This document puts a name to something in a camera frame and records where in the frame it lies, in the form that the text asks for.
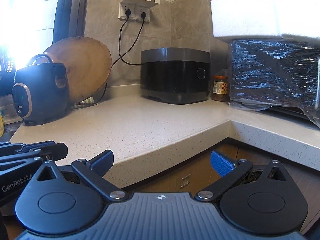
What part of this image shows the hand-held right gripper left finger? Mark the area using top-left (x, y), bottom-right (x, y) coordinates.
top-left (32, 149), bottom-right (128, 203)

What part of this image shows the black square rice cooker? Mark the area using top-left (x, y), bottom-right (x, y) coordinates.
top-left (140, 47), bottom-right (210, 105)

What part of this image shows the dark perforated rack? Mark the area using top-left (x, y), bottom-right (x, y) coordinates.
top-left (0, 55), bottom-right (15, 73)

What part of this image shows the oven wrapped in plastic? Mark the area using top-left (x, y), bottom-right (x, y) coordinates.
top-left (227, 39), bottom-right (320, 129)

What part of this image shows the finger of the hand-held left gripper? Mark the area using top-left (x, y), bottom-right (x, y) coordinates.
top-left (0, 156), bottom-right (43, 174)
top-left (0, 141), bottom-right (68, 164)

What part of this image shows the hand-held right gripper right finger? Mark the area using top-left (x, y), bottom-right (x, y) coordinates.
top-left (194, 150), bottom-right (293, 203)

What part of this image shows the white foam box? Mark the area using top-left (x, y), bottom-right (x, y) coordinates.
top-left (210, 0), bottom-right (320, 42)

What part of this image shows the green checkered cloth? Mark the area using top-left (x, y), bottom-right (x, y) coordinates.
top-left (71, 96), bottom-right (95, 109)

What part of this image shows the dark window frame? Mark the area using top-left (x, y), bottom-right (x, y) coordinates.
top-left (52, 0), bottom-right (90, 45)

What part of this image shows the black power cable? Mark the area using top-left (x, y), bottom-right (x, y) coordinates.
top-left (96, 12), bottom-right (147, 104)
top-left (119, 9), bottom-right (142, 67)

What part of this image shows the round wooden cutting board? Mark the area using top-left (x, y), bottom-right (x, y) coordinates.
top-left (44, 37), bottom-right (112, 104)

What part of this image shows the white wall socket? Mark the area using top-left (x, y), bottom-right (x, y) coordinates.
top-left (118, 2), bottom-right (137, 22)
top-left (135, 5), bottom-right (151, 22)

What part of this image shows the glass jar with red lid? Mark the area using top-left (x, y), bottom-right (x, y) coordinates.
top-left (211, 75), bottom-right (228, 102)

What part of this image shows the wooden cabinet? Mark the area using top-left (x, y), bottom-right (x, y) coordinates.
top-left (122, 142), bottom-right (320, 230)

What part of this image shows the dark round rice cooker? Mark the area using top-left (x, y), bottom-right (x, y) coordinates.
top-left (12, 52), bottom-right (69, 126)

